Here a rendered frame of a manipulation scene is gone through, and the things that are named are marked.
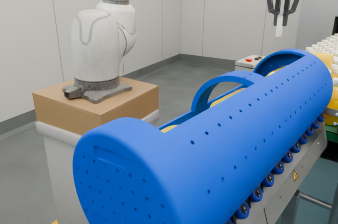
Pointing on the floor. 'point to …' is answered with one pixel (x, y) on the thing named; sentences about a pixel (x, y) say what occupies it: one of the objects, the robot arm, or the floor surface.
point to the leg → (290, 210)
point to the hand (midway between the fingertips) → (279, 26)
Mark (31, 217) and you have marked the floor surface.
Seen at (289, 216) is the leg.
